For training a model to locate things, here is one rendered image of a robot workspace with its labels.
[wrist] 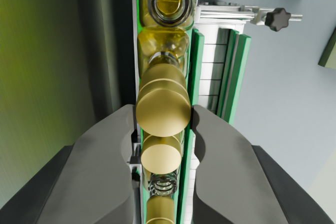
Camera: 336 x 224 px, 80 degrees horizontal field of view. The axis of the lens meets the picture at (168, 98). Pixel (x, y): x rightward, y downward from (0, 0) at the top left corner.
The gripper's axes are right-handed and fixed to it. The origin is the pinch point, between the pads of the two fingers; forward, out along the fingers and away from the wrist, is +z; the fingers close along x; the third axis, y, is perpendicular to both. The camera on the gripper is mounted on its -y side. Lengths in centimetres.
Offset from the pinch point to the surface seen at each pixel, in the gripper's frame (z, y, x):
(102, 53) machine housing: 38.5, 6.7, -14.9
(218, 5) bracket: 29.4, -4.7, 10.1
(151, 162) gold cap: 1.4, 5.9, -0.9
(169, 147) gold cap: 1.4, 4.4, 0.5
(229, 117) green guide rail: 21.3, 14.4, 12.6
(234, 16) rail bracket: 21.5, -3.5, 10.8
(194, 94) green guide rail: 21.1, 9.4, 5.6
